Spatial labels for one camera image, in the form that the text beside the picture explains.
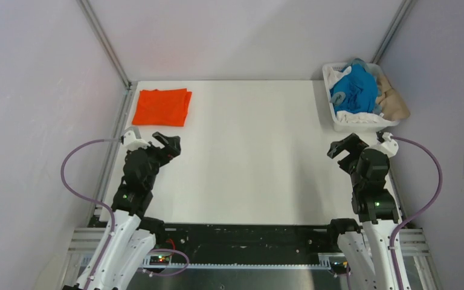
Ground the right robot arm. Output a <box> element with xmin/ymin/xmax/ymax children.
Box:
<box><xmin>326</xmin><ymin>133</ymin><xmax>411</xmax><ymax>289</ymax></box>

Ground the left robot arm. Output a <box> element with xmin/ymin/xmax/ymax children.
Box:
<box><xmin>64</xmin><ymin>127</ymin><xmax>181</xmax><ymax>289</ymax></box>

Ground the white laundry basket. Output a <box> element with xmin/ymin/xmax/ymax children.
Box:
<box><xmin>322</xmin><ymin>62</ymin><xmax>401</xmax><ymax>133</ymax></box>

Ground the folded orange t shirt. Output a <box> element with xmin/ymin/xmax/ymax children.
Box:
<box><xmin>132</xmin><ymin>88</ymin><xmax>192</xmax><ymax>127</ymax></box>

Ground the beige t shirt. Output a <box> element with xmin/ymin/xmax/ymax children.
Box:
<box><xmin>376</xmin><ymin>75</ymin><xmax>411</xmax><ymax>121</ymax></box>

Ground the grey blue t shirt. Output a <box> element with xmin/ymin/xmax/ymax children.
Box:
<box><xmin>346</xmin><ymin>58</ymin><xmax>383</xmax><ymax>77</ymax></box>

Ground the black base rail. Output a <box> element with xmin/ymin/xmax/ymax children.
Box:
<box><xmin>140</xmin><ymin>223</ymin><xmax>341</xmax><ymax>269</ymax></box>

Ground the right aluminium frame post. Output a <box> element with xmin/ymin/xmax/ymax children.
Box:
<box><xmin>371</xmin><ymin>0</ymin><xmax>417</xmax><ymax>64</ymax></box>

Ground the aluminium frame post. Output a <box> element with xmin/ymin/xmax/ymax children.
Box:
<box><xmin>371</xmin><ymin>0</ymin><xmax>417</xmax><ymax>64</ymax></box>
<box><xmin>76</xmin><ymin>0</ymin><xmax>131</xmax><ymax>89</ymax></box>

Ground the left aluminium frame post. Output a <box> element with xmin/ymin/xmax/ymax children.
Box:
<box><xmin>76</xmin><ymin>0</ymin><xmax>131</xmax><ymax>89</ymax></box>

